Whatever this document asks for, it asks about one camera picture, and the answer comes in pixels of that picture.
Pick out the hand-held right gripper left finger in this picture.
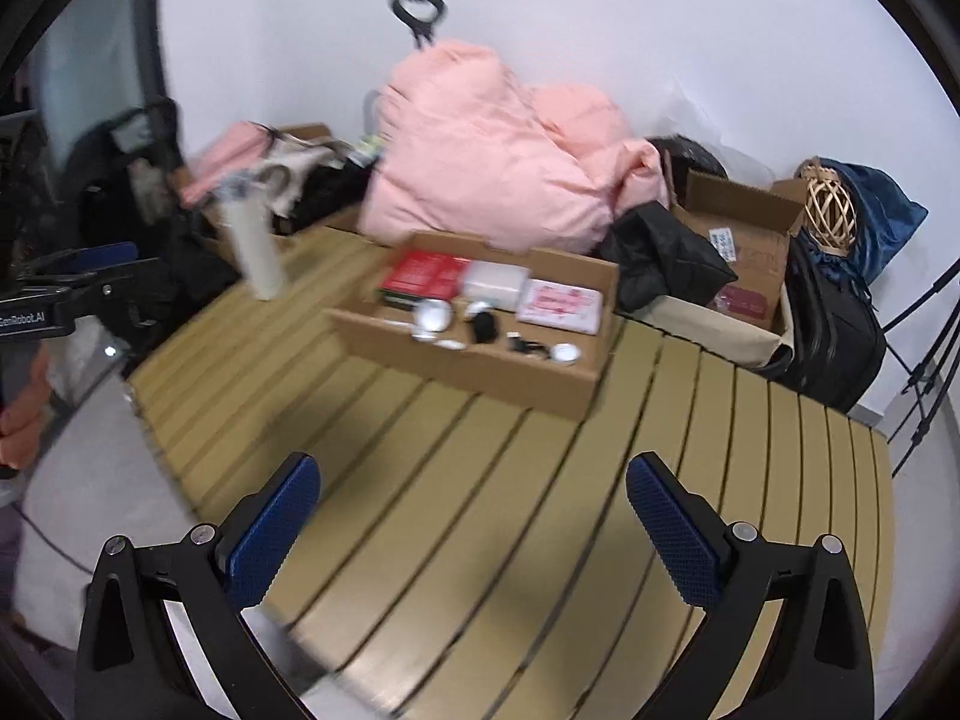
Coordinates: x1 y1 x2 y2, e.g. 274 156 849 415
75 452 322 720

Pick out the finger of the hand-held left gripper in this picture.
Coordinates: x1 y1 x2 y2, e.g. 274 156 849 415
15 240 166 293

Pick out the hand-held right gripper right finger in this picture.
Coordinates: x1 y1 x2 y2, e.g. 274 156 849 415
626 452 877 720

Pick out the brown cardboard box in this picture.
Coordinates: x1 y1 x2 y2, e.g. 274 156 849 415
328 231 620 421

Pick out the pink strawberry print pouch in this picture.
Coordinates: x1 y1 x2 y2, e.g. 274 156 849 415
516 277 605 335

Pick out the white round lid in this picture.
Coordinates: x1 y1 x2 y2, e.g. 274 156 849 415
411 300 455 342

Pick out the person's left hand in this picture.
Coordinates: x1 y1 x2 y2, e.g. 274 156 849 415
0 352 52 470

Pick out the black chair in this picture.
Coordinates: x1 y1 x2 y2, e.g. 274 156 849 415
64 97 241 361

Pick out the white bottle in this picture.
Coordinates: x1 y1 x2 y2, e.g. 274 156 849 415
221 172 287 301

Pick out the pink cloth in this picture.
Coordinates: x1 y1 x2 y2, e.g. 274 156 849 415
180 122 278 203

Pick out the grey white scarf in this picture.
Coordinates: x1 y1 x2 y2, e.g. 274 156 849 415
251 131 338 218

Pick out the dark red packet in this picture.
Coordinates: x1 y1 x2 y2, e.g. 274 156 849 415
712 285 773 320

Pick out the black backpack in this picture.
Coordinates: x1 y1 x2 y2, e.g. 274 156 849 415
757 236 887 413

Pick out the black cloth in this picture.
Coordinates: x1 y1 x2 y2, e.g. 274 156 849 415
596 201 740 312

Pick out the red box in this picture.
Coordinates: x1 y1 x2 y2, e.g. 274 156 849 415
379 251 473 305

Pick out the black tripod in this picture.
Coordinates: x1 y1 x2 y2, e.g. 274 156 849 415
881 259 960 477

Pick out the translucent white box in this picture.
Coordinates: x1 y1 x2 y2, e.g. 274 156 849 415
459 261 530 308

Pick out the cardboard box with flaps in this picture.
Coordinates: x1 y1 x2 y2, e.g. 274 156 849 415
637 169 811 372

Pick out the wicker lantern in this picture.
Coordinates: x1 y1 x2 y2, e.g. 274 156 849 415
799 160 856 256

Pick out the blue cloth bag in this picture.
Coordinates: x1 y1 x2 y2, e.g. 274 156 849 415
814 157 929 293

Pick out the black plastic bag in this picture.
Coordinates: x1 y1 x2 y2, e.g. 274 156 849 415
645 135 728 200

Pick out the pink duvet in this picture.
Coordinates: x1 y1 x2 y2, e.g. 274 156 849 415
356 41 668 256

